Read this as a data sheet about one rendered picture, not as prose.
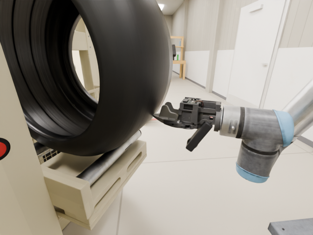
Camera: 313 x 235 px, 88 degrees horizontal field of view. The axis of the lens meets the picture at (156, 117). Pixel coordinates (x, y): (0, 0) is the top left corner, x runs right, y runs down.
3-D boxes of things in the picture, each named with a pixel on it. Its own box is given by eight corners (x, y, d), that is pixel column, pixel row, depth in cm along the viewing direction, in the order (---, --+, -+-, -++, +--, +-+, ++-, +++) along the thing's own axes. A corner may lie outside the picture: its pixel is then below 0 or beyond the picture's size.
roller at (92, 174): (67, 194, 42) (81, 200, 41) (64, 181, 41) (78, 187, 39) (132, 135, 73) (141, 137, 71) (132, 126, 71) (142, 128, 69)
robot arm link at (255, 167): (273, 171, 52) (285, 139, 47) (261, 193, 45) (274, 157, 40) (243, 158, 58) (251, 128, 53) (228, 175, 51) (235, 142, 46)
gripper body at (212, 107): (183, 96, 53) (222, 100, 49) (181, 120, 56) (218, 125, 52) (177, 102, 46) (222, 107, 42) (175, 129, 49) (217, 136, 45)
